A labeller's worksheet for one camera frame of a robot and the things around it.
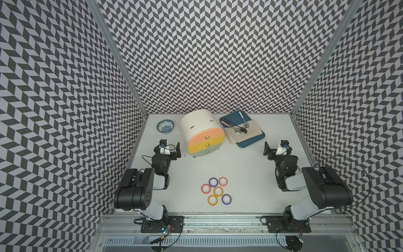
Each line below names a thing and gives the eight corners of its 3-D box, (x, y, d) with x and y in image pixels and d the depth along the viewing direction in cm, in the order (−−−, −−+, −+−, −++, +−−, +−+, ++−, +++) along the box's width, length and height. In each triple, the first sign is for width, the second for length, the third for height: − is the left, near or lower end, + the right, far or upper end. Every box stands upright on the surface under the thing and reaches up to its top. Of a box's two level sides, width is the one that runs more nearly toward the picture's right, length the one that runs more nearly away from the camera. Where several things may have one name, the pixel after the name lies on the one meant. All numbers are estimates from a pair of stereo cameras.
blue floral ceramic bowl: (156, 130, 111) (154, 125, 107) (168, 121, 117) (167, 116, 113) (165, 136, 108) (163, 131, 104) (176, 127, 114) (175, 122, 109)
